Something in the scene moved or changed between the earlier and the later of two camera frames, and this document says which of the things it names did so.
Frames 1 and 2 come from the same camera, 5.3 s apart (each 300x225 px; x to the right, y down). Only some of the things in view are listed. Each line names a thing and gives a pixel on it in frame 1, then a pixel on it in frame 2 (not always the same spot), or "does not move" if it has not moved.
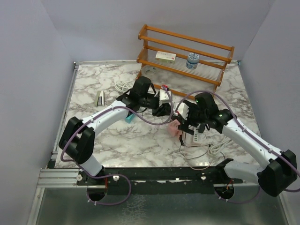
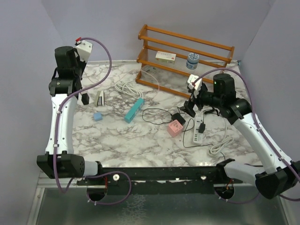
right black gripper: (184, 126) → (189, 106)
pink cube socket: (173, 128) does not move
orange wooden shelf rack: (189, 66) does not move
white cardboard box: (165, 57) does not move
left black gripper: (162, 110) → (83, 63)
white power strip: (198, 137) does not move
